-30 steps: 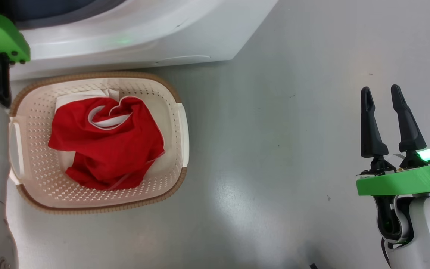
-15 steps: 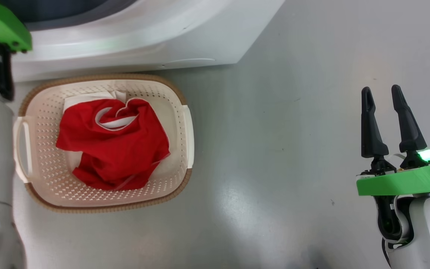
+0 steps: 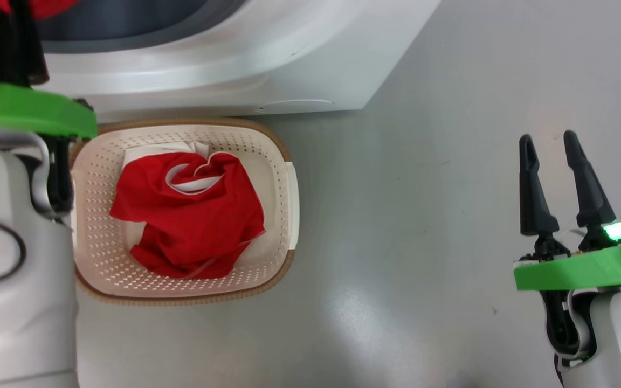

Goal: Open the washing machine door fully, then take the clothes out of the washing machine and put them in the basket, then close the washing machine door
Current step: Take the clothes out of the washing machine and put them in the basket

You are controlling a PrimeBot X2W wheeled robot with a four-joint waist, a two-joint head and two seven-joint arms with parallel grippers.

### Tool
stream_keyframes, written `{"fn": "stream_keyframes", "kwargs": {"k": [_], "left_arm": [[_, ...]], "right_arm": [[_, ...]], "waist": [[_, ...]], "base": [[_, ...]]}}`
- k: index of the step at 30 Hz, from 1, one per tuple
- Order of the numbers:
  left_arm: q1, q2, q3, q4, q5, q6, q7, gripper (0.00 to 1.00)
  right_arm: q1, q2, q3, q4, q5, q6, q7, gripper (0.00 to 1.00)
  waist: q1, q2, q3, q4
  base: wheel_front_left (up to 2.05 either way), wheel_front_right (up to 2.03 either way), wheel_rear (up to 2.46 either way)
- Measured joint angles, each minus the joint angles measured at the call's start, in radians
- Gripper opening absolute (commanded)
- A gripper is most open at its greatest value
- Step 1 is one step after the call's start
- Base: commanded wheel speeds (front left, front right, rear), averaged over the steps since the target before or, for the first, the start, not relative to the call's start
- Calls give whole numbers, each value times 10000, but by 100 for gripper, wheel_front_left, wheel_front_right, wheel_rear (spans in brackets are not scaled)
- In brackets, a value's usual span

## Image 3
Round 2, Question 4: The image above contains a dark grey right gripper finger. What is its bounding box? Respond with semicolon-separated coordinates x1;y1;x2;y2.
519;134;560;238
563;130;617;230

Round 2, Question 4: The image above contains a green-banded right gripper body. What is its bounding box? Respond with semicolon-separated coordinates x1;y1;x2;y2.
514;226;621;293

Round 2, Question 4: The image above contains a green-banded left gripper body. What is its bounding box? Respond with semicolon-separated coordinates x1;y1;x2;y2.
0;82;99;139

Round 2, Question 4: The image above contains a plain red garment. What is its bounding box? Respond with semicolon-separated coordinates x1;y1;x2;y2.
0;0;82;21

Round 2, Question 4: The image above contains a red garment with white trim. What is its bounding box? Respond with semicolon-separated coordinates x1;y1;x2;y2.
109;141;266;280

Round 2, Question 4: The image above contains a white front-load washing machine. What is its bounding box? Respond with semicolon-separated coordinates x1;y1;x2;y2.
0;0;441;123

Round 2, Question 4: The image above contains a cream perforated laundry basket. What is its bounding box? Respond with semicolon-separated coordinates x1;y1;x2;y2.
70;117;300;307

